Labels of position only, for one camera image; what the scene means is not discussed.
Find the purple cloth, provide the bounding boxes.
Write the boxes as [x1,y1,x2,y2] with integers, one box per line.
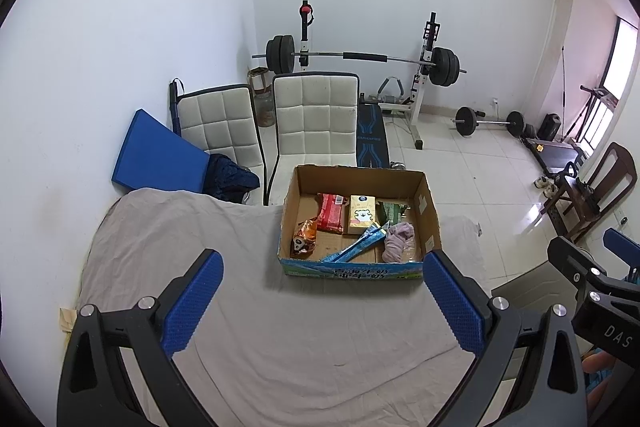
[382,222,416,264]

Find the grey cable handle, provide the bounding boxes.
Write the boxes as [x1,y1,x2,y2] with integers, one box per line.
[376,77,406,97]

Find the large water bottle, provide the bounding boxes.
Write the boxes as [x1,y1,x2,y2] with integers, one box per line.
[248,67,276,128]

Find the blue foam mat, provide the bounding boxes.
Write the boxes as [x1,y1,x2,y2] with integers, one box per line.
[111,108,211,195]

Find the large white padded chair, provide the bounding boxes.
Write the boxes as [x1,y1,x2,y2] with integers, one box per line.
[262,72,361,206]

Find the black blue stick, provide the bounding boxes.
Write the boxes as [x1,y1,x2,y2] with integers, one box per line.
[168,78,185,138]

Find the white bench press rack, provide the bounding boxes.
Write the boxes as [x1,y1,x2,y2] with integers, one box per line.
[297,0,443,151]

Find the black exercise machine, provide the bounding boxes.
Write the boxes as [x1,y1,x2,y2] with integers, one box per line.
[565,84,618,145]

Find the yellow bear carton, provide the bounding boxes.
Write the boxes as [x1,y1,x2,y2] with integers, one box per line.
[346,194,377,235]

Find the black speaker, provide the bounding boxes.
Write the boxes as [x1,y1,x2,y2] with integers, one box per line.
[539,113,563,142]

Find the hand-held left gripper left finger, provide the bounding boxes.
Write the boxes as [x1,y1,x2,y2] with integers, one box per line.
[56,248,224,427]

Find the grey table cloth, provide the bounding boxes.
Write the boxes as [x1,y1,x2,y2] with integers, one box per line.
[75,188,493,427]

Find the long blue snack packet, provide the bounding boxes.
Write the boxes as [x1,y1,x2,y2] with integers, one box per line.
[324,224,388,265]

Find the red snack packet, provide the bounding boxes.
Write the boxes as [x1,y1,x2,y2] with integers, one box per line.
[316,193,349,235]

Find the cardboard box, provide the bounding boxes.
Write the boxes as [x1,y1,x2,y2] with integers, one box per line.
[278,164,442,283]

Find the dark wooden chair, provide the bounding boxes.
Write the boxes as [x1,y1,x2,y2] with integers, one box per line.
[542,142,637,244]

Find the small white padded chair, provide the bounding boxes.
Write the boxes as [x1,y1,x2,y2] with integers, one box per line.
[177,84,266,188]

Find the thin black bar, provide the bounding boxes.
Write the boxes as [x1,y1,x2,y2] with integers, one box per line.
[559,47,569,128]

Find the short barbell with black plates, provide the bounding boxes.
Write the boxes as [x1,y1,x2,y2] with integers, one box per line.
[452,106,526,138]

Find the panda print snack packet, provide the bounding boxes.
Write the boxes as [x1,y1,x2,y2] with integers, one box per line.
[291,218,319,258]

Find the black treadmill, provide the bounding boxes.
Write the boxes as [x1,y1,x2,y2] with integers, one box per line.
[520,136,588,172]

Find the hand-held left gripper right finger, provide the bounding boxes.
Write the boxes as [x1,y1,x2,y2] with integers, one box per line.
[422,249,588,427]

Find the black blue weight bench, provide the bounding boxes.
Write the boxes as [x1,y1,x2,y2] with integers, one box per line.
[356,104,391,169]

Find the long barbell with black plates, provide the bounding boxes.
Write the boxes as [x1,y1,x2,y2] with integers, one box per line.
[251,34,468,88]

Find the dark blue jacket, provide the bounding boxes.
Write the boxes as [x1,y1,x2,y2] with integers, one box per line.
[207,153,261,204]

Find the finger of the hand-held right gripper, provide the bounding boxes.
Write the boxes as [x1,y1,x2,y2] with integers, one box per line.
[602,228,640,269]
[547,236,626,308]

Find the person's right hand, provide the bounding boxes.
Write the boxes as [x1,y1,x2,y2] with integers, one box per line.
[581,351,619,389]

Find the green snack packet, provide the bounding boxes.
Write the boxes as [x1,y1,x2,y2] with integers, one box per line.
[377,199,414,228]

